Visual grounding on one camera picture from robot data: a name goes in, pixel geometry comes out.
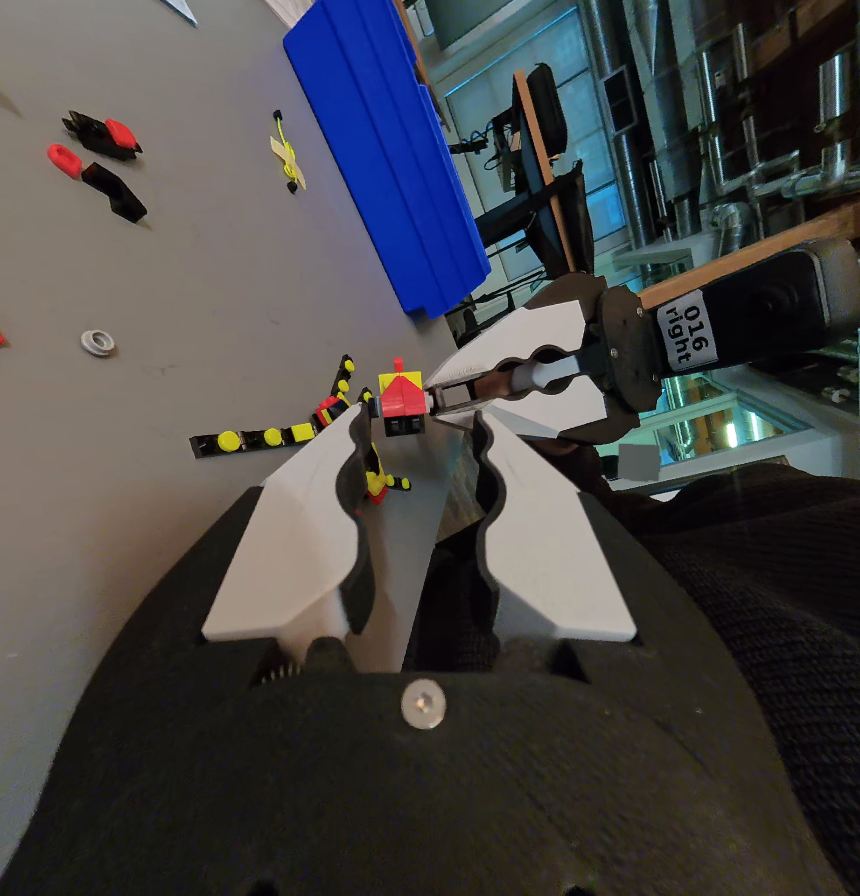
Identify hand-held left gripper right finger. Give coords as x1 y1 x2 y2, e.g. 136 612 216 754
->
470 409 639 645

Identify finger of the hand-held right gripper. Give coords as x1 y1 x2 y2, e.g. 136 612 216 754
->
423 300 590 389
430 373 609 442

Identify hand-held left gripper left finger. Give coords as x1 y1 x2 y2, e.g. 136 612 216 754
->
201 402 378 652

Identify small red yellow lego assembly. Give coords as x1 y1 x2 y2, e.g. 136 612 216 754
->
369 357 434 438

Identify black yellow lego spider model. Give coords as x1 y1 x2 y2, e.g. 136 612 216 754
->
189 353 413 506

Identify black angled lego piece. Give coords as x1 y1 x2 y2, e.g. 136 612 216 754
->
82 162 148 224

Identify black lego piece red top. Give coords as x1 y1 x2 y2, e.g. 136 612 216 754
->
62 111 144 161

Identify person's right hand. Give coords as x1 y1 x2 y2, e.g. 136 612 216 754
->
472 370 518 406

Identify wooden beam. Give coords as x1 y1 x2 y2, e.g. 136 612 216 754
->
640 199 860 310

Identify wooden-top background desk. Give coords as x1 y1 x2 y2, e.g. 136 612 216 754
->
511 70 578 274

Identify silver ventilation ducts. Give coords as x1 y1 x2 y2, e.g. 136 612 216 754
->
577 0 860 246

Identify blue plastic bin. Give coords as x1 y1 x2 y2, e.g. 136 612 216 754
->
283 0 492 319

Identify person's black knit sweater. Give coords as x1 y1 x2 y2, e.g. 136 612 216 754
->
402 448 860 896

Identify beige tape piece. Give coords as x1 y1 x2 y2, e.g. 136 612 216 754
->
270 136 307 190

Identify yellow string with black ends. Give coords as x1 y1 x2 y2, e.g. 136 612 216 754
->
269 108 308 195

